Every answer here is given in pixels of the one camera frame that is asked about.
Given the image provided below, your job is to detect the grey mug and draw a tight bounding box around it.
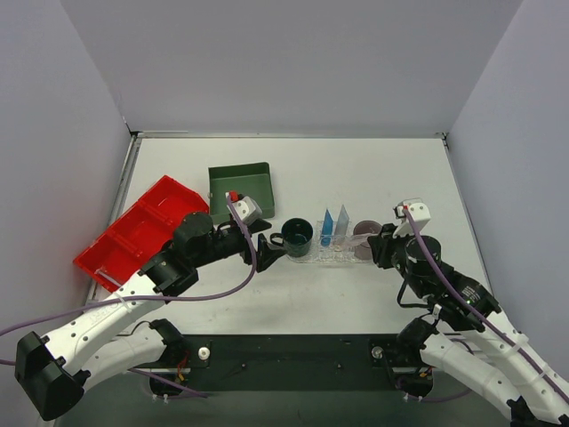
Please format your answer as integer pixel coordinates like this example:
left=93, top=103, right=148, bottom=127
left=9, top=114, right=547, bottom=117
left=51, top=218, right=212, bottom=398
left=353, top=220, right=382, bottom=261

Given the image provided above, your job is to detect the dark green mug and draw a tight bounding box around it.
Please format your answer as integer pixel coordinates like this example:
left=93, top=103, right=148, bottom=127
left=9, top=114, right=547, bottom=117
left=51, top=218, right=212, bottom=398
left=269, top=218, right=314, bottom=258

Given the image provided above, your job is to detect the clear textured acrylic holder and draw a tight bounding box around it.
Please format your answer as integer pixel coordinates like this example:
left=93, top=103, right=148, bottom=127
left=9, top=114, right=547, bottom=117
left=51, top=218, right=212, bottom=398
left=311, top=220, right=358, bottom=263

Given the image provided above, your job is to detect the white orange toothpaste tube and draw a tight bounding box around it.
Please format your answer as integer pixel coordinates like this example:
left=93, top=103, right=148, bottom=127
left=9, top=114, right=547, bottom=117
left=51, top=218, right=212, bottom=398
left=333, top=205, right=349, bottom=252

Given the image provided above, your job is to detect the blue toothpaste tube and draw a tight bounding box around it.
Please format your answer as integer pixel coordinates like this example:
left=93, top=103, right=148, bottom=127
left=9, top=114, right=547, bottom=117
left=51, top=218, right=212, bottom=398
left=320, top=209, right=334, bottom=247

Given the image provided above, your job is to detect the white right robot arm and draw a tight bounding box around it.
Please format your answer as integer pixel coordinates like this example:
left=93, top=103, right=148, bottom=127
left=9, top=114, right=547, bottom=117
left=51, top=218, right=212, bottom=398
left=367, top=224, right=568, bottom=426

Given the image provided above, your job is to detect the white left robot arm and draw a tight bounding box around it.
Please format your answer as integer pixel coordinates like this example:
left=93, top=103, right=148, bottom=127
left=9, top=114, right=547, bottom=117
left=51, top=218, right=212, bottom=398
left=15, top=212, right=285, bottom=421

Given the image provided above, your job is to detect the green plastic tray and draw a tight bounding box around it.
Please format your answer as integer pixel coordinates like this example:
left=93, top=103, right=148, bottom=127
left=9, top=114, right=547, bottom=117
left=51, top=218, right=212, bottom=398
left=208, top=162, right=276, bottom=225

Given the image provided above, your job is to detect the clear textured oval tray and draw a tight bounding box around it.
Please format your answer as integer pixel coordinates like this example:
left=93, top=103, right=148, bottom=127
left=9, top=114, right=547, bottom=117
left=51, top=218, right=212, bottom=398
left=286, top=220, right=374, bottom=268

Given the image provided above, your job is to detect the red plastic organizer box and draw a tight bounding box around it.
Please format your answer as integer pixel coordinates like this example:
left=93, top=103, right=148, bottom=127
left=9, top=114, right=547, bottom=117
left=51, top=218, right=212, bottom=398
left=74, top=175, right=209, bottom=286

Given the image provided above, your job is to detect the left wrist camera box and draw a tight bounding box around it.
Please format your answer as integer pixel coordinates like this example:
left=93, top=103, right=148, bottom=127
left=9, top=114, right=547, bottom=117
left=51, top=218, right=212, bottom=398
left=226, top=191, right=262, bottom=226

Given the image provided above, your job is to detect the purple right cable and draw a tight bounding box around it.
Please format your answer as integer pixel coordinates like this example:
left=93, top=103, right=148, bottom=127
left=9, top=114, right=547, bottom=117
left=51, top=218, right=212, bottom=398
left=397, top=208, right=569, bottom=404

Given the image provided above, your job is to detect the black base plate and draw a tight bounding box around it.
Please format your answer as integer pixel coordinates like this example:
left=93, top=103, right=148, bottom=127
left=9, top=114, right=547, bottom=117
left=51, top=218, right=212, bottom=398
left=141, top=334, right=434, bottom=396

